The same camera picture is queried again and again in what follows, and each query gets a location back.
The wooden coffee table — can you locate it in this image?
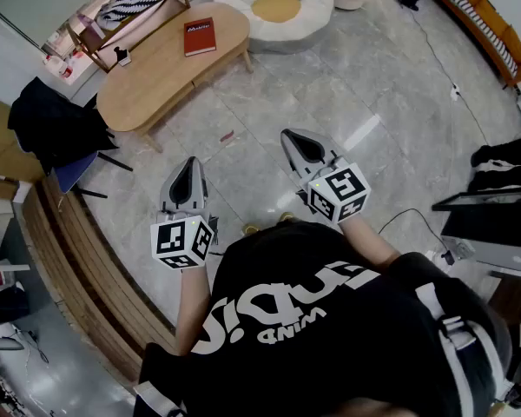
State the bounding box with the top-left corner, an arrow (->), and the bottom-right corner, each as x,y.
96,1 -> 252,154

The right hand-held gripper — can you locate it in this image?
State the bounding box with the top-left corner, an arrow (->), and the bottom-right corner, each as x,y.
280,129 -> 372,225

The black jacket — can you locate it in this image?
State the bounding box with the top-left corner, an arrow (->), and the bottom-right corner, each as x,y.
7,76 -> 118,175

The red book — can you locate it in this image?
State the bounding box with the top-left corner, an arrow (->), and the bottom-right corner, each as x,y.
183,17 -> 217,57

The white flower-shaped cushion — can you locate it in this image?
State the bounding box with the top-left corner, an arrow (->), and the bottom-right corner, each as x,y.
214,0 -> 334,55

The person's black printed shirt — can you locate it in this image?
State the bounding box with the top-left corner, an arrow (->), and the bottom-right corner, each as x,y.
134,222 -> 513,417

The black monitor cable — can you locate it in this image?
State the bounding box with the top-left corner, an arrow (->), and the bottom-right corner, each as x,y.
377,208 -> 457,267

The blue chair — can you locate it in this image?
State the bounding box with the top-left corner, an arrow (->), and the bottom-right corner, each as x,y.
54,149 -> 134,200

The orange sofa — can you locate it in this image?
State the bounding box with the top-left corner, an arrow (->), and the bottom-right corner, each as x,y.
433,0 -> 521,89

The small black white device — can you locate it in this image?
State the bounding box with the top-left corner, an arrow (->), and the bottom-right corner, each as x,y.
113,45 -> 133,68

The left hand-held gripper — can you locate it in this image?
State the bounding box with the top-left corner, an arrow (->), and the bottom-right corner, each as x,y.
150,156 -> 216,271

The curved wooden platform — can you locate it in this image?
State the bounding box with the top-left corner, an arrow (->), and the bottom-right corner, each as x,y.
23,175 -> 179,381

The person's left forearm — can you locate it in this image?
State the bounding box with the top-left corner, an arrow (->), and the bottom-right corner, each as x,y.
175,263 -> 212,356

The black floor cable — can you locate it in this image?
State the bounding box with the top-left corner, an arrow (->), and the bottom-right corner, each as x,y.
410,6 -> 491,147

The person's right forearm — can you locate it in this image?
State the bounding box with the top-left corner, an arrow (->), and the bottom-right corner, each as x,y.
338,213 -> 403,273

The black monitor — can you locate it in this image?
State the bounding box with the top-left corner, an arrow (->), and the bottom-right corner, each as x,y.
432,184 -> 521,275

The cardboard box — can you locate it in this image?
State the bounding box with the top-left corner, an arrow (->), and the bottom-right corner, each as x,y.
0,96 -> 44,184

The dark wooden rack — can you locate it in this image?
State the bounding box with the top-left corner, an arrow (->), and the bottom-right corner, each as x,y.
67,0 -> 191,74

